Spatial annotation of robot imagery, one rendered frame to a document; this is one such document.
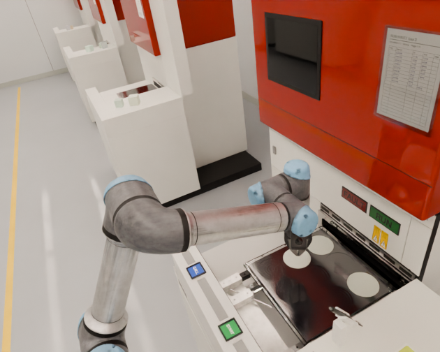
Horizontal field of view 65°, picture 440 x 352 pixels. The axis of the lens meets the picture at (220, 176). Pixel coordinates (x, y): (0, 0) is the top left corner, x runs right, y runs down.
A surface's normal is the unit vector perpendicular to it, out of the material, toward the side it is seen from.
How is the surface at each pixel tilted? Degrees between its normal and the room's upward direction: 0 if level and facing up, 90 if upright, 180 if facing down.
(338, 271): 0
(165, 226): 43
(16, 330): 0
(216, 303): 0
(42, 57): 90
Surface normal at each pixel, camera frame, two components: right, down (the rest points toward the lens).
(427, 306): -0.13, -0.82
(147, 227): 0.02, -0.20
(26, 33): 0.44, 0.45
